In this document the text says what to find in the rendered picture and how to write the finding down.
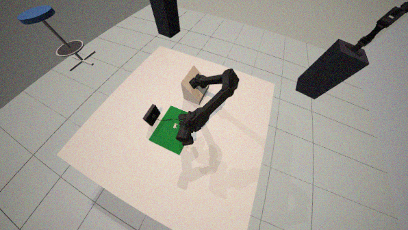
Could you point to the green circuit board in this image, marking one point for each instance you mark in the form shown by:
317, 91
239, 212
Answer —
166, 132

